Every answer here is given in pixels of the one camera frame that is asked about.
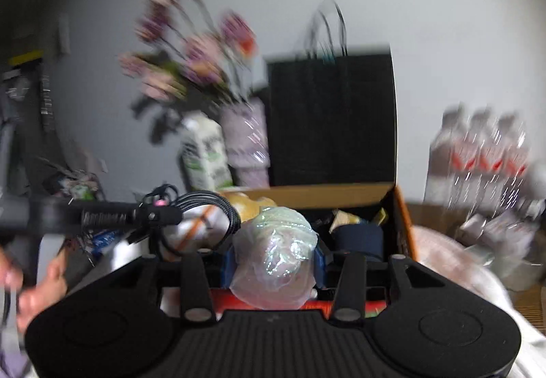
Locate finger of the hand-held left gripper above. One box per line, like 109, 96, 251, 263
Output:
26, 195, 184, 234

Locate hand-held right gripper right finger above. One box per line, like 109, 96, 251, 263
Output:
313, 245, 446, 324

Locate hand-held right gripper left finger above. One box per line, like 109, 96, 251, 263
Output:
102, 248, 240, 324

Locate navy blue zip case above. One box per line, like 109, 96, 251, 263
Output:
330, 224, 385, 263

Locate black grey braided cable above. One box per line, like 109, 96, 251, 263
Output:
136, 185, 244, 259

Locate iridescent plastic bag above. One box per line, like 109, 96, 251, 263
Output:
230, 207, 320, 311

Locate orange cardboard box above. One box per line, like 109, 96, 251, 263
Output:
158, 184, 421, 316

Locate yellow white plush toy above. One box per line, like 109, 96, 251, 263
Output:
222, 190, 278, 223

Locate person's left hand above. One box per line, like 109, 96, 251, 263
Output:
0, 250, 69, 334

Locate white milk carton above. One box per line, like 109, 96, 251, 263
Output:
178, 115, 234, 191

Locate white towel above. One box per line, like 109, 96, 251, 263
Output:
102, 224, 546, 378

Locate purple glass vase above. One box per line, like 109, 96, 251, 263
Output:
219, 102, 270, 187

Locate clear glass cup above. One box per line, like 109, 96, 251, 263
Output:
458, 211, 534, 291

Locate clear water bottle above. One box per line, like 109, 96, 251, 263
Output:
463, 109, 498, 208
429, 105, 468, 204
490, 113, 530, 212

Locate black paper bag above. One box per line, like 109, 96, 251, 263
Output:
265, 47, 398, 187

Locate dried pink flowers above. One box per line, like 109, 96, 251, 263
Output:
119, 0, 261, 144

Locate wire rack with small things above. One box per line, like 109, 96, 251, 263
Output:
40, 160, 107, 201

